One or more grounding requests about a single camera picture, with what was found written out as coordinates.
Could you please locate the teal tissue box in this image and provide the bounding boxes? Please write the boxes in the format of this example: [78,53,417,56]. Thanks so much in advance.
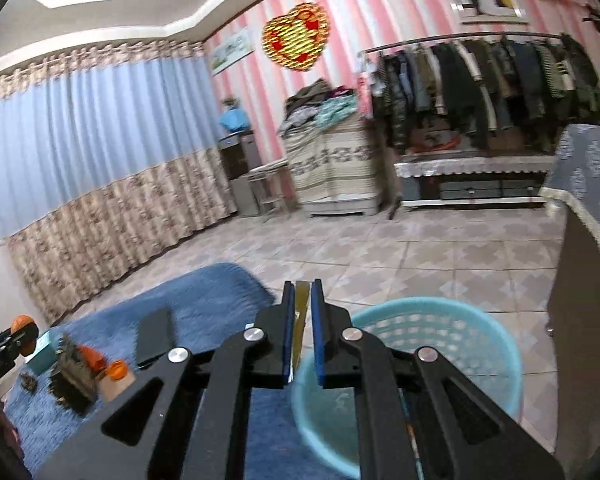
[27,332,63,376]

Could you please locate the grey patterned cloth cover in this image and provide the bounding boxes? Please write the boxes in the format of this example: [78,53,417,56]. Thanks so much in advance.
[539,124,600,278]

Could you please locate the patterned snack packet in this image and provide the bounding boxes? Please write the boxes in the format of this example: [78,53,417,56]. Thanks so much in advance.
[55,332,86,368]

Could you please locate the blue and floral curtain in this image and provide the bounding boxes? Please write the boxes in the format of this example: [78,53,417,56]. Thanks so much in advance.
[0,42,238,326]

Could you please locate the pink hanging bag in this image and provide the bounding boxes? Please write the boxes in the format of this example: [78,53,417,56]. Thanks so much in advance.
[357,57,376,121]

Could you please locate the pile of clothes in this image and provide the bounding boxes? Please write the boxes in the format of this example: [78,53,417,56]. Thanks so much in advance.
[279,79,366,135]

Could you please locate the red heart wall decoration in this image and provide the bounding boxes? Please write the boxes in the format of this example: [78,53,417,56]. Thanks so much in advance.
[261,2,331,72]

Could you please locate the low cabinet with lace cloth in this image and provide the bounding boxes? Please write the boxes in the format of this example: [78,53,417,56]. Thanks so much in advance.
[395,155,561,211]

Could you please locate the metal clothes rack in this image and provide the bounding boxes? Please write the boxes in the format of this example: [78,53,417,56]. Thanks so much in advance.
[357,31,563,221]

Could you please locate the whole orange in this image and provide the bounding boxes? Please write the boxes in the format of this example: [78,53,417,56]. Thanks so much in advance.
[10,314,38,356]

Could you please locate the grey water dispenser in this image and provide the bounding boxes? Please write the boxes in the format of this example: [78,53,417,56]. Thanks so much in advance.
[218,132,263,218]

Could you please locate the orange plastic wrapper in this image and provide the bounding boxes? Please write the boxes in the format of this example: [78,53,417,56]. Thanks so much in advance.
[75,344,108,372]

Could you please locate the blue cloth bundle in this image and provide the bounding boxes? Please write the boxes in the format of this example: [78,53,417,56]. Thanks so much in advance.
[219,107,251,133]

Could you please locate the dark wooden cabinet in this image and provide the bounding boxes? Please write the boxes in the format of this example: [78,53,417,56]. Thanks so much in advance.
[545,210,600,480]

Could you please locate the black flat case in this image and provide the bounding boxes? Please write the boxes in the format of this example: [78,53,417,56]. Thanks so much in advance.
[135,307,175,367]

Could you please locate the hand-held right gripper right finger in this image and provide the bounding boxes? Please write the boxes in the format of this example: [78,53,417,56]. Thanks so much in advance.
[310,279,566,480]

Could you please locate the patterned cloth covered cabinet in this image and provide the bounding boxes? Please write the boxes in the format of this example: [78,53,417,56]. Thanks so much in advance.
[282,117,383,218]

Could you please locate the teal plastic basket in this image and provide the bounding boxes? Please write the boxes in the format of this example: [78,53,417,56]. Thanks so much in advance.
[290,296,523,480]

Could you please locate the row of hanging clothes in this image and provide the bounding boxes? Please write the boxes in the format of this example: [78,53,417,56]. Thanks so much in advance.
[370,35,600,153]

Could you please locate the landscape wall picture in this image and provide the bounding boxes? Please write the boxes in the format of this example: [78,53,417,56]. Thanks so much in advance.
[209,27,255,77]

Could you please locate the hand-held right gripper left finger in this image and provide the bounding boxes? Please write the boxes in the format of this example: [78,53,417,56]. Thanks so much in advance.
[35,280,297,480]

